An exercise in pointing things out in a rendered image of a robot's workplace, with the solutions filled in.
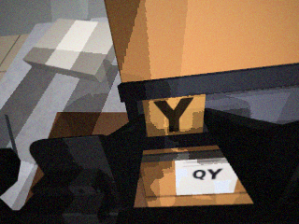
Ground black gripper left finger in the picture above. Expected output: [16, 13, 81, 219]
[30, 114, 146, 208]

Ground white paper ticket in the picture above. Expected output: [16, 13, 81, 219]
[175, 158, 238, 195]

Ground brown letter tile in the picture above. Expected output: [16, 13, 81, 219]
[142, 94, 206, 137]

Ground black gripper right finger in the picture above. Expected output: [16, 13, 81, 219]
[204, 108, 299, 203]

